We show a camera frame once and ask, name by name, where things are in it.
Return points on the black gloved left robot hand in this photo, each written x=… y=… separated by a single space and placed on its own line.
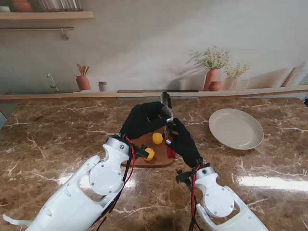
x=144 y=120

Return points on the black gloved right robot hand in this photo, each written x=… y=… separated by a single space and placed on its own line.
x=186 y=144

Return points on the yellow corn chunk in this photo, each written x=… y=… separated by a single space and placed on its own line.
x=150 y=155
x=157 y=138

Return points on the dark wooden cutting board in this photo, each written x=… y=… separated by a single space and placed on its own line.
x=161 y=156

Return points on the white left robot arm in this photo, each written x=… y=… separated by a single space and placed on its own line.
x=72 y=192

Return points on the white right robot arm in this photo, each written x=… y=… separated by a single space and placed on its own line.
x=216 y=199

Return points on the beige round plate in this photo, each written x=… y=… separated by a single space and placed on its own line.
x=235 y=130

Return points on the terracotta holder with wooden utensils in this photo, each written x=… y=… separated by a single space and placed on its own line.
x=83 y=83

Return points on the wooden counter ledge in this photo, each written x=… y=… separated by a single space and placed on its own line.
x=72 y=96

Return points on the chrome faucet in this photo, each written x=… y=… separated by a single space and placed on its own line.
x=53 y=84

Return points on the leaning wooden boards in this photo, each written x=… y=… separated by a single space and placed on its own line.
x=292 y=77

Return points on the row of glass jars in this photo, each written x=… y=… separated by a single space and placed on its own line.
x=60 y=5

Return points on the round terracotta pot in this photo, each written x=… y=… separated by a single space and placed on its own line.
x=22 y=6

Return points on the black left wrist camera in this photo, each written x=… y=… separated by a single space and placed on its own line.
x=139 y=152

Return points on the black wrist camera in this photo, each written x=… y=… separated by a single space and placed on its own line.
x=184 y=177
x=139 y=152

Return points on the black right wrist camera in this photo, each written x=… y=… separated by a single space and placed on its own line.
x=184 y=177

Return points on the metal wall rail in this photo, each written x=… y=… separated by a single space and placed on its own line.
x=36 y=28

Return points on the light wooden wall shelf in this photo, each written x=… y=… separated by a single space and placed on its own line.
x=48 y=15

